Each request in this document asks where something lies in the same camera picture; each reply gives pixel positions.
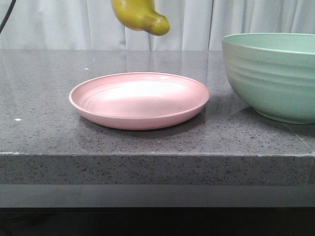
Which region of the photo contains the pink plate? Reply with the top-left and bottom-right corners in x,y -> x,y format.
69,72 -> 210,130

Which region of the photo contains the black cable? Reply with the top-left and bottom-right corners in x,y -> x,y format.
0,0 -> 17,33

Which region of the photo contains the green bowl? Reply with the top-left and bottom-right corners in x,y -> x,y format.
222,33 -> 315,124

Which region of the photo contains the yellow banana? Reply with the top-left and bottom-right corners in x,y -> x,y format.
111,0 -> 171,36

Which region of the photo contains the white curtain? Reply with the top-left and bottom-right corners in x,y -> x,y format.
0,0 -> 315,51

